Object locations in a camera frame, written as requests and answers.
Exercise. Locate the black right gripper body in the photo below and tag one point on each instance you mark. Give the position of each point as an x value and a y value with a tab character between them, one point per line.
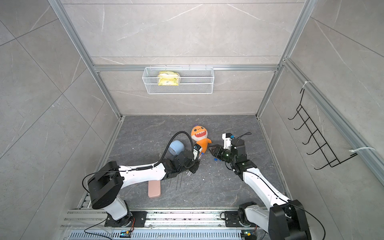
226	155

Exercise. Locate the light blue plastic cup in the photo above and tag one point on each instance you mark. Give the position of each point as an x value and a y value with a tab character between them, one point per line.
176	147

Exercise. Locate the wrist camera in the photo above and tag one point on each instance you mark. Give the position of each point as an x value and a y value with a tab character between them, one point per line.
227	138
197	150

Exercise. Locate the pink rectangular case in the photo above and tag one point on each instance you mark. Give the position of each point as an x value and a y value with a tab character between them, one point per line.
154	189

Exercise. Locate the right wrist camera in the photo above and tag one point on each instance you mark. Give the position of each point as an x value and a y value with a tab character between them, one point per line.
227	138

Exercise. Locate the orange shark plush toy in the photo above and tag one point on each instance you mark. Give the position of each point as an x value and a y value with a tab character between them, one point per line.
200	135

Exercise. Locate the yellow packet in basket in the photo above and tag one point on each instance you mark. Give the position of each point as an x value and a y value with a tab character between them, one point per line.
168	78

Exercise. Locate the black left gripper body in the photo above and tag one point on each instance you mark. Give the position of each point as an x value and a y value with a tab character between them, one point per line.
184	169

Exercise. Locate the white wire mesh basket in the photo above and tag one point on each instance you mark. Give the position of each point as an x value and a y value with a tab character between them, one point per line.
194	80

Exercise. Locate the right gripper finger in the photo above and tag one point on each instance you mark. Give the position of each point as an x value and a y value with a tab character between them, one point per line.
215	154
213	147

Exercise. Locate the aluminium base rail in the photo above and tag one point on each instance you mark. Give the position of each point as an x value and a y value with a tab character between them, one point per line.
182	224

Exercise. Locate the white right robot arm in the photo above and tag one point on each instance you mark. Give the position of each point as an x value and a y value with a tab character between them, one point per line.
267	195

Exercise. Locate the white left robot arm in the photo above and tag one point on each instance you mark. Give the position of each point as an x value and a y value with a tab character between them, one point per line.
105	185

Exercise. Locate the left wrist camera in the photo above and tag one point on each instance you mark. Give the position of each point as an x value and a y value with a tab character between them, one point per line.
197	150

